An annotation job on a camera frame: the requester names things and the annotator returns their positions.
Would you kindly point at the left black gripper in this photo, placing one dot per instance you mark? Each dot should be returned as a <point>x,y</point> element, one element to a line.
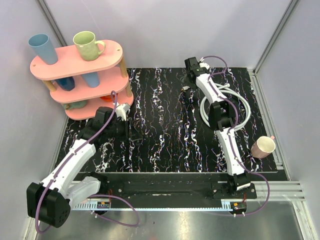
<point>129,128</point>

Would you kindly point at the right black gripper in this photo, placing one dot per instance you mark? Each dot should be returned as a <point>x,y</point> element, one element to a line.
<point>191,85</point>

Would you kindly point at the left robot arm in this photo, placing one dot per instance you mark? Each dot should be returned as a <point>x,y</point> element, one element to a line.
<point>51,200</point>

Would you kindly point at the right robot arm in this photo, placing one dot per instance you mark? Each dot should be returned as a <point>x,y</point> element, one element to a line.
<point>222,119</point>

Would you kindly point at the black marbled mat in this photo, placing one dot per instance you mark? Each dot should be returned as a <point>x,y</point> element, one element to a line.
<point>175,138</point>

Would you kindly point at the orange bowl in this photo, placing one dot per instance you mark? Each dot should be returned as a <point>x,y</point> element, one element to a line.
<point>107,98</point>

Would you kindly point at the teal mug bottom shelf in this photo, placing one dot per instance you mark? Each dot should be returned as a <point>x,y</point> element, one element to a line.
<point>75,105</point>

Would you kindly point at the light blue cup middle shelf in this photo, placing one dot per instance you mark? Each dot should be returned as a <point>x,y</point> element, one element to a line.
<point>92,79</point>

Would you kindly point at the pink three-tier shelf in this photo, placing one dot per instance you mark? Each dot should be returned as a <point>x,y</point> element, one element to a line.
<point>111,69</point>

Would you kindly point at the dark blue cup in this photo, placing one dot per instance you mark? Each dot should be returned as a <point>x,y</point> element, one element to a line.
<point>66,83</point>

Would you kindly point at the green mug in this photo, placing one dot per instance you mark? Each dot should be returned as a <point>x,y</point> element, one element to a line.
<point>87,46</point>

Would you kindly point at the pink beige cup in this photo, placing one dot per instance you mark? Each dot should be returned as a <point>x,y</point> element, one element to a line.
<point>263,147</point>

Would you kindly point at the light blue tall cup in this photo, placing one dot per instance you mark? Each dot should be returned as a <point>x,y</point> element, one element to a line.
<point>43,47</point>

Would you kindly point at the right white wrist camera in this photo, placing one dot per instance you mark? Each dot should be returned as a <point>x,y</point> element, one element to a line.
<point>204,65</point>

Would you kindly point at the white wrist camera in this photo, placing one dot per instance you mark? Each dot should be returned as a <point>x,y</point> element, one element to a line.
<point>204,65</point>
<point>122,111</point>

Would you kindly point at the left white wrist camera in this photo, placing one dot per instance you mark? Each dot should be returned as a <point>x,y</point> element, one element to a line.
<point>122,111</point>

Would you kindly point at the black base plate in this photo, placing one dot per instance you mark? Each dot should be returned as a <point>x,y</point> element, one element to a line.
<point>173,190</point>

